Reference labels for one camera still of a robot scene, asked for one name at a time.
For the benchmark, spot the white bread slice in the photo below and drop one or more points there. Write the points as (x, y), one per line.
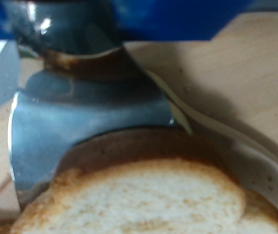
(128, 201)
(265, 217)

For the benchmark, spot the blue spatula grip block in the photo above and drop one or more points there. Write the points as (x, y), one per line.
(177, 19)

